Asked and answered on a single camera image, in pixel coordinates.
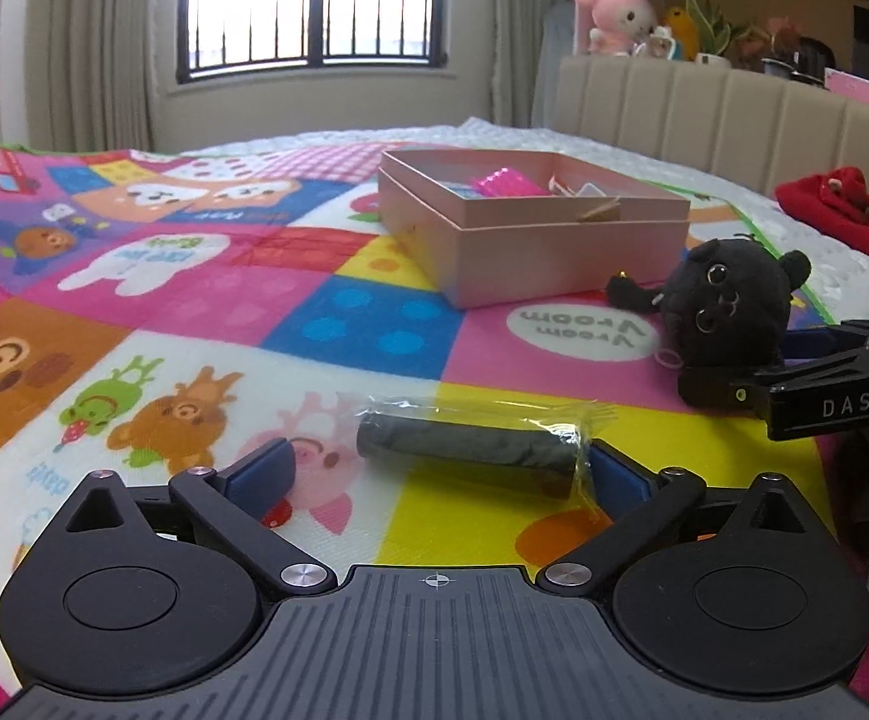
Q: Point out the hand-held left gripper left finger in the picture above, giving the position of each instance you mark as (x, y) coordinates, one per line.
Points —
(262, 465)

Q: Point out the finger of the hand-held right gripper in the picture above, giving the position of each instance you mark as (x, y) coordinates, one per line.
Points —
(824, 405)
(816, 345)

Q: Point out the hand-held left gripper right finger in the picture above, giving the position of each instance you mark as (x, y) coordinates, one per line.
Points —
(618, 476)

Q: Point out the black plush toy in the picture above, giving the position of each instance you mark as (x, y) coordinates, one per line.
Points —
(719, 300)

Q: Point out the dark roll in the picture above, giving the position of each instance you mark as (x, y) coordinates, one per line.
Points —
(464, 450)

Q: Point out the pink cardboard box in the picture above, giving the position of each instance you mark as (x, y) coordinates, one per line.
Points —
(539, 255)

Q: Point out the pink toy net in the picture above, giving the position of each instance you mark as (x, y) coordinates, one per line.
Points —
(505, 184)

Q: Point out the red cloth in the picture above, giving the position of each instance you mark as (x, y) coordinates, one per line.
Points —
(839, 206)

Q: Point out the colourful cartoon play mat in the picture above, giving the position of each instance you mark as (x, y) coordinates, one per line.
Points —
(374, 330)

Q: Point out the small pink box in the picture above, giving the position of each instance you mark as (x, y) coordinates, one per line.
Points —
(854, 88)

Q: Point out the beige padded headboard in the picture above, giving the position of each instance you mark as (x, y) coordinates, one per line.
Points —
(704, 105)

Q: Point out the dark red flower bunch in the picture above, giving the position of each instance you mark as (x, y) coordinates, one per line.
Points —
(768, 37)

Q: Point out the green potted plant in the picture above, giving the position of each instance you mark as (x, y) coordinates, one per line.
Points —
(711, 30)

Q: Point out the yellow plush toy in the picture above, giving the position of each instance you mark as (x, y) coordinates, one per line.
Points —
(680, 30)

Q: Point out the grey padded panel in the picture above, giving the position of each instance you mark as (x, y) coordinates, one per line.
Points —
(556, 67)

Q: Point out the pink rabbit plush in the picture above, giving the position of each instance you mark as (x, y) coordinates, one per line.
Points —
(614, 15)

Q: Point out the beige curtain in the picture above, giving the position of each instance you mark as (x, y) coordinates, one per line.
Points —
(74, 45)
(524, 30)

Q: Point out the dark framed window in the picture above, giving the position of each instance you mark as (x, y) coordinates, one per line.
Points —
(314, 7)

